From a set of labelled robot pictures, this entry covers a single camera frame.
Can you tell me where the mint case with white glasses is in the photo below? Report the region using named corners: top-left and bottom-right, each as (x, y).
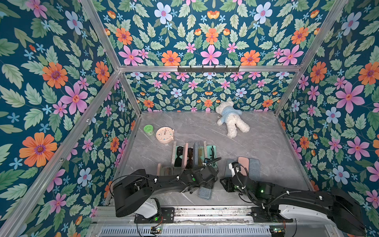
top-left (198, 183), bottom-right (214, 200)

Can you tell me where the grey case with red glasses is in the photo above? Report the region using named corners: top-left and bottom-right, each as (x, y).
top-left (249, 158), bottom-right (261, 181)

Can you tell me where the pink case with purple glasses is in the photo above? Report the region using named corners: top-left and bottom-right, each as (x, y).
top-left (237, 157), bottom-right (250, 176)

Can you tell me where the grey case with yellow glasses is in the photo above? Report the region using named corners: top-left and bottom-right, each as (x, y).
top-left (225, 159), bottom-right (237, 178)

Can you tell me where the grey case with black sunglasses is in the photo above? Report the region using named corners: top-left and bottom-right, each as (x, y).
top-left (171, 142), bottom-right (184, 167)

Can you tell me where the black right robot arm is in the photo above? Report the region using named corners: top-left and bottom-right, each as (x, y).
top-left (220, 162), bottom-right (366, 236)

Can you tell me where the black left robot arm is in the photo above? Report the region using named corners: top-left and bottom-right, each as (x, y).
top-left (112, 165), bottom-right (218, 217)

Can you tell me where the pink case with brown sunglasses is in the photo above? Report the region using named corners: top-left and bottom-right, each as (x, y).
top-left (181, 143), bottom-right (194, 169)

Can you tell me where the mint case with black glasses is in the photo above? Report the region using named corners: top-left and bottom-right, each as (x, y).
top-left (205, 145), bottom-right (217, 163)

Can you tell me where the grey case with olive glasses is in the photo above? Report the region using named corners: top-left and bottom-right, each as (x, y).
top-left (192, 141), bottom-right (208, 167)

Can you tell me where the cream round alarm clock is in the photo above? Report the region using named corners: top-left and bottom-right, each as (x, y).
top-left (156, 127), bottom-right (175, 144)

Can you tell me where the white teddy bear blue shirt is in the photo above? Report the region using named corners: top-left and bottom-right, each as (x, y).
top-left (216, 101), bottom-right (250, 138)

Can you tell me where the green lidded round container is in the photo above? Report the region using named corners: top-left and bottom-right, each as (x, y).
top-left (143, 124), bottom-right (154, 136)

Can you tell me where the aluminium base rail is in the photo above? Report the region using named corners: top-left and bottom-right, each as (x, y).
top-left (90, 205), bottom-right (284, 228)

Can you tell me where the black hook rail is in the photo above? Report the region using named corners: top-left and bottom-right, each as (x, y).
top-left (177, 66), bottom-right (240, 74)

